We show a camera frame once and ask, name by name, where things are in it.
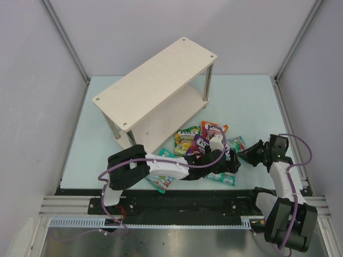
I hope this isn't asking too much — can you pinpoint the white slotted cable duct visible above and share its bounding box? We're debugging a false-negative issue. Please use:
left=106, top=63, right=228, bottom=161
left=49, top=216, right=264, bottom=230

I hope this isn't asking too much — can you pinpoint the teal cherry mint candy bag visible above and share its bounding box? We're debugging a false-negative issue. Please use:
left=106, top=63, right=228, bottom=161
left=226, top=136, right=246, bottom=161

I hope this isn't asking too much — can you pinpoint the purple Fox's berries candy bag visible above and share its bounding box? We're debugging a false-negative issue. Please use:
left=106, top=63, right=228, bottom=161
left=186, top=134, right=210, bottom=155

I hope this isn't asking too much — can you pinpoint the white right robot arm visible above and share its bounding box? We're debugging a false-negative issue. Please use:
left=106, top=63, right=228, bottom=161
left=238, top=133, right=318, bottom=252

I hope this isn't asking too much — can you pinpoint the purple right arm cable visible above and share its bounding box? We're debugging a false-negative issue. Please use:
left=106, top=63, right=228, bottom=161
left=269, top=133, right=314, bottom=254

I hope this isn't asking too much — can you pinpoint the teal Fox's mint candy bag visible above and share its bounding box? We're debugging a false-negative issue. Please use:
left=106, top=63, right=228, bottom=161
left=146, top=147, right=174, bottom=194

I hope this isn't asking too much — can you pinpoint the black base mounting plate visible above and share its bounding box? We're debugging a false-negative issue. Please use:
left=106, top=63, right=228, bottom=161
left=87, top=190, right=262, bottom=225

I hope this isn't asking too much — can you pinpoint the teal candy bag back side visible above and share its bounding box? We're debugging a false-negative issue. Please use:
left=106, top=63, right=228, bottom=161
left=206, top=172, right=236, bottom=186

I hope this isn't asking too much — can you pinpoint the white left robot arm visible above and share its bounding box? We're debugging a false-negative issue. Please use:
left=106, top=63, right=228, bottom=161
left=98, top=145, right=241, bottom=207

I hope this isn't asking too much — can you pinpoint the light wooden two-tier shelf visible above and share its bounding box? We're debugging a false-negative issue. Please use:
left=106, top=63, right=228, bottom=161
left=92, top=37, right=217, bottom=153

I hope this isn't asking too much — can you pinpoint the green Fox's spring tea bag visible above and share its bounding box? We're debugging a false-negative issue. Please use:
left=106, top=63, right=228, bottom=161
left=174, top=126, right=200, bottom=156

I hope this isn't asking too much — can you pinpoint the orange Fox's fruits candy bag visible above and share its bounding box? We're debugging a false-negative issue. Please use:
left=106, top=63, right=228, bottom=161
left=202, top=121, right=229, bottom=140

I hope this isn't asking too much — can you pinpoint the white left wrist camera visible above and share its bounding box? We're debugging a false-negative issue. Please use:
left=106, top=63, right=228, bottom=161
left=210, top=134, right=224, bottom=151

